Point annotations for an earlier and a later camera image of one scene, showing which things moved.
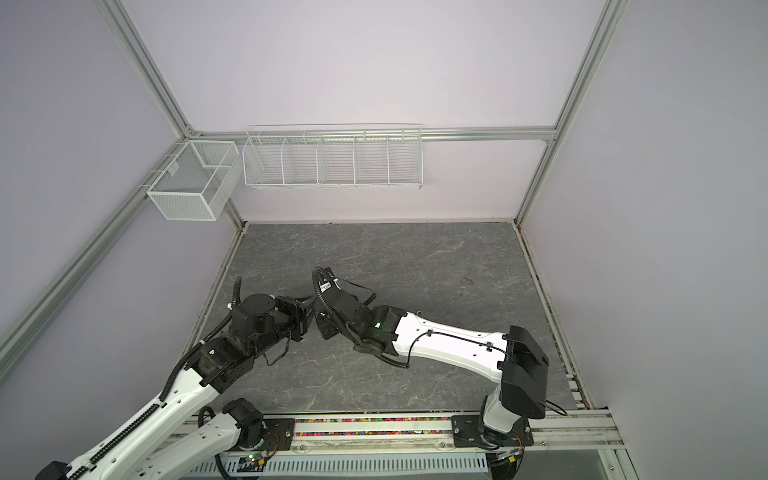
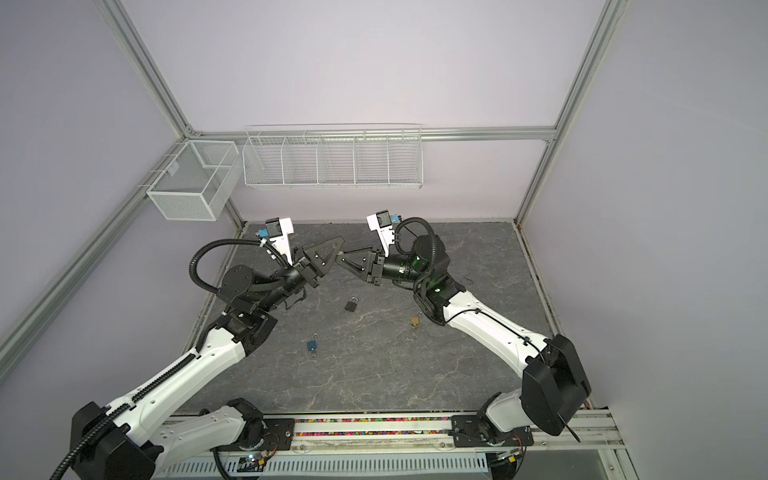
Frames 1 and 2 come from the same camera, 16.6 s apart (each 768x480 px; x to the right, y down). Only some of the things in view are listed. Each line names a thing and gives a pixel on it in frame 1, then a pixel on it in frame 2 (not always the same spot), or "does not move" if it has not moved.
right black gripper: [329, 330] -> [371, 274]
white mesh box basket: [198, 181] does not move
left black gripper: [298, 310] -> [311, 267]
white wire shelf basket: [323, 156] does not move
